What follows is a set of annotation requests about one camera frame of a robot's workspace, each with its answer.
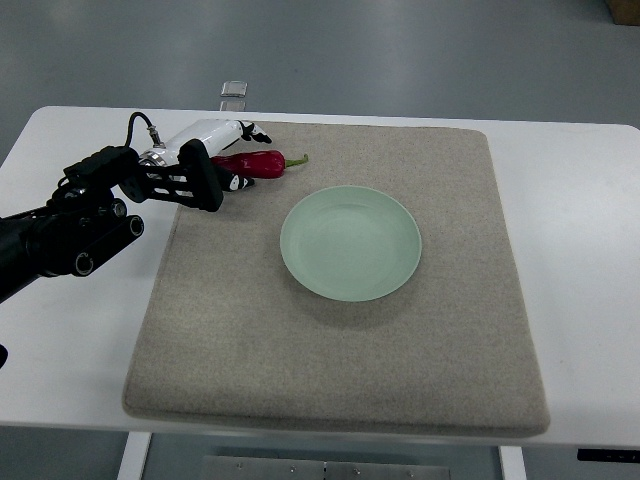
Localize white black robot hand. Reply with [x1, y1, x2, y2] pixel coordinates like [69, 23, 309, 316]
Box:
[140, 119, 272, 196]

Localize red pepper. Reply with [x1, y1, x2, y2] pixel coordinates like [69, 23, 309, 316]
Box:
[211, 150, 309, 179]

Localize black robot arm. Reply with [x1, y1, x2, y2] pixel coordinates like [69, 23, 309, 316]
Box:
[1, 139, 231, 300]

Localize light green plate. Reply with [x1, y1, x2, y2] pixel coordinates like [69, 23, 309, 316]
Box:
[280, 185, 422, 302]

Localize clear floor socket cover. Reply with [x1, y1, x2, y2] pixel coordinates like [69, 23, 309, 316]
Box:
[220, 80, 248, 98]

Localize beige felt mat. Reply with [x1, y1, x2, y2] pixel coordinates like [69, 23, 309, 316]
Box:
[122, 122, 550, 437]

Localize white left table leg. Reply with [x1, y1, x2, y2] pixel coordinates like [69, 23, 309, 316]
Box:
[116, 432, 152, 480]

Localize white table leg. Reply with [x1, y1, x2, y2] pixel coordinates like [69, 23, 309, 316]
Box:
[116, 432, 152, 480]
[498, 446, 527, 480]

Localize cardboard box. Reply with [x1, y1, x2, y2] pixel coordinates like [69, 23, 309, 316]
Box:
[605, 0, 640, 26]

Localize white right table leg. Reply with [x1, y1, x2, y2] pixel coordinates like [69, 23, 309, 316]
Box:
[498, 446, 527, 480]

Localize black desk control panel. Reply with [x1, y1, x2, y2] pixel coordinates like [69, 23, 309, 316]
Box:
[576, 448, 640, 464]

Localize grey metal base plate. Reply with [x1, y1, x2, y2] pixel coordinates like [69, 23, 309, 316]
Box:
[199, 456, 451, 480]

